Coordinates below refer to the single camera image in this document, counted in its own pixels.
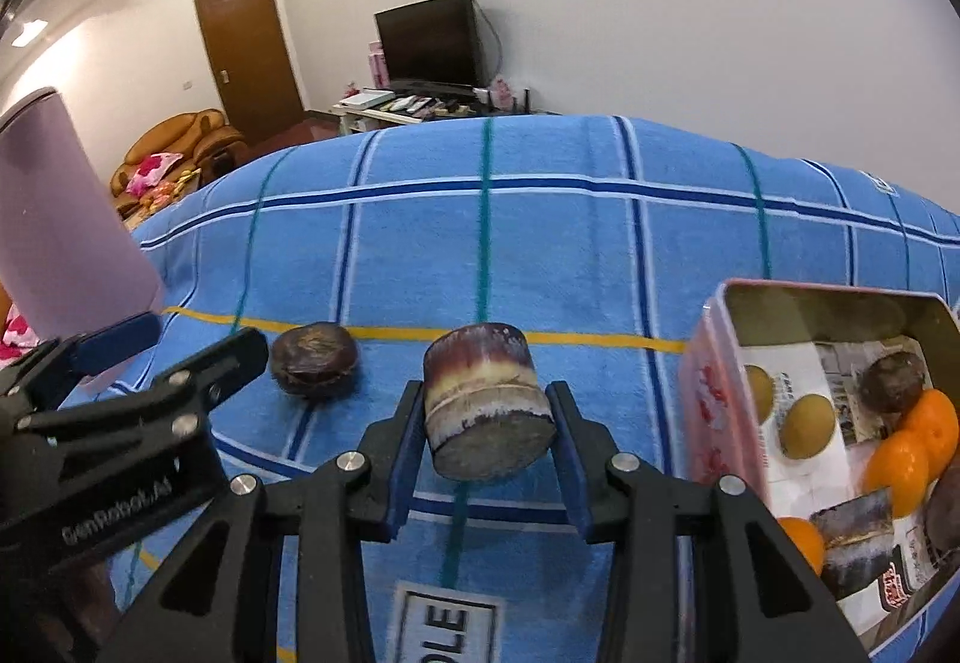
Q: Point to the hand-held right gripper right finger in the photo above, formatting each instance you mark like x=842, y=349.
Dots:
x=574, y=483

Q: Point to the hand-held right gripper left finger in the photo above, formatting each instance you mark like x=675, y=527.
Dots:
x=405, y=483

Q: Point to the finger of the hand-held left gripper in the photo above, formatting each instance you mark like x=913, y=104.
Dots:
x=120, y=340
x=217, y=370

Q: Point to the purple sugarcane piece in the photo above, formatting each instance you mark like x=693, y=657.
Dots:
x=855, y=543
x=487, y=408

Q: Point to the purple cylindrical container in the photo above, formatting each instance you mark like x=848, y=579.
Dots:
x=60, y=220

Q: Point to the pink tin box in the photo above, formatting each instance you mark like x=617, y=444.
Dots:
x=810, y=314

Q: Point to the dark brown passion fruit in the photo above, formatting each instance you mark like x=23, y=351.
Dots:
x=313, y=359
x=892, y=382

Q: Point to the pink floral cushion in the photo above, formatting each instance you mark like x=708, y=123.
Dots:
x=154, y=172

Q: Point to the orange leather sofa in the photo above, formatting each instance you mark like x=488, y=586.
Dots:
x=195, y=134

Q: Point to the orange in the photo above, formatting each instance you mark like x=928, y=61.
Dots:
x=802, y=543
x=896, y=472
x=937, y=423

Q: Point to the blue plaid blanket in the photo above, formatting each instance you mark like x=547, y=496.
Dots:
x=562, y=243

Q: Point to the printed paper liner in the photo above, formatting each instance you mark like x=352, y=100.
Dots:
x=817, y=370

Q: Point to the white television stand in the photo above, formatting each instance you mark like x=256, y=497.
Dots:
x=375, y=119

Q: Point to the white flat box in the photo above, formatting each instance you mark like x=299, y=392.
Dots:
x=366, y=97

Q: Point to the brown wooden door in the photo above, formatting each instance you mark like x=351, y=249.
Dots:
x=247, y=55

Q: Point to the rectangular ceiling light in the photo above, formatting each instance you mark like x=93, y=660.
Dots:
x=28, y=33

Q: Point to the pink box beside television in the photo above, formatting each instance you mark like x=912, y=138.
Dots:
x=379, y=63

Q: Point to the black television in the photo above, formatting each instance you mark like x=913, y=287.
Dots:
x=427, y=40

